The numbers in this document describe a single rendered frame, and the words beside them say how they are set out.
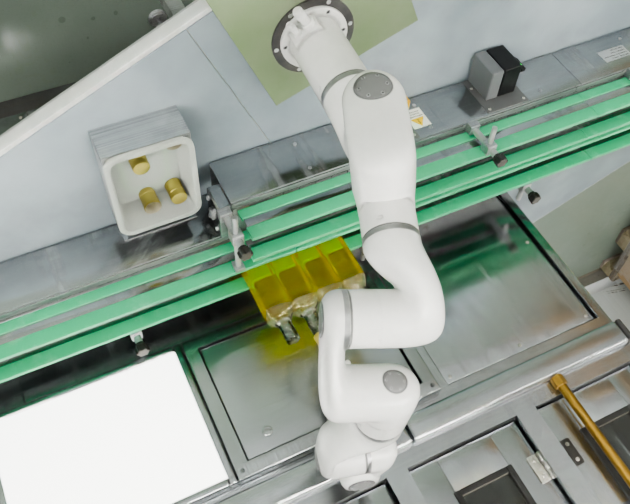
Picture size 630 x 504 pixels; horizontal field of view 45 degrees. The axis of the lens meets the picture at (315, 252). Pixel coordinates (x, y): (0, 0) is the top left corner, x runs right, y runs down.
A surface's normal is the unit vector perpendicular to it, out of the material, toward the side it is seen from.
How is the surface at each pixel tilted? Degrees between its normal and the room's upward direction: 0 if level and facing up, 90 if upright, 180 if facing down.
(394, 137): 83
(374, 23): 4
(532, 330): 90
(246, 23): 4
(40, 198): 0
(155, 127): 90
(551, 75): 90
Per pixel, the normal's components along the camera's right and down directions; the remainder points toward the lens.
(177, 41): 0.43, 0.74
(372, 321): 0.12, -0.02
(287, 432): 0.04, -0.59
